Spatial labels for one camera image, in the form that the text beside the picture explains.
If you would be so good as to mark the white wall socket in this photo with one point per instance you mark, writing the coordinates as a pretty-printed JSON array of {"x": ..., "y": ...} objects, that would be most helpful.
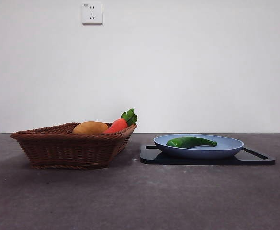
[{"x": 92, "y": 14}]

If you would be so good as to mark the brown wicker basket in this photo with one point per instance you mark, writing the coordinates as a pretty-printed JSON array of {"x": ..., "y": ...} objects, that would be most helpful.
[{"x": 68, "y": 151}]

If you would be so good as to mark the blue round plate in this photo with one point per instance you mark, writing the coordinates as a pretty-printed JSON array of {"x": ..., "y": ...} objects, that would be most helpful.
[{"x": 202, "y": 153}]

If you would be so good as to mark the orange toy carrot green leaves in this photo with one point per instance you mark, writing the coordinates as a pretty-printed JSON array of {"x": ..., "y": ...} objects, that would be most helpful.
[{"x": 117, "y": 125}]

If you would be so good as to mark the green chili pepper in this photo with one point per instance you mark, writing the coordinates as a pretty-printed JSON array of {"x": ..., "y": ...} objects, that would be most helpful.
[{"x": 187, "y": 141}]

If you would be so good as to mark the yellow-brown potato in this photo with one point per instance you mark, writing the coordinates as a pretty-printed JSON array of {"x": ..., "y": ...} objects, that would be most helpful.
[{"x": 89, "y": 128}]

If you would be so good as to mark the black flat tray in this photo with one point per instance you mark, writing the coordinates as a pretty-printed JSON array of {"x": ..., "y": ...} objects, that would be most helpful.
[{"x": 202, "y": 162}]

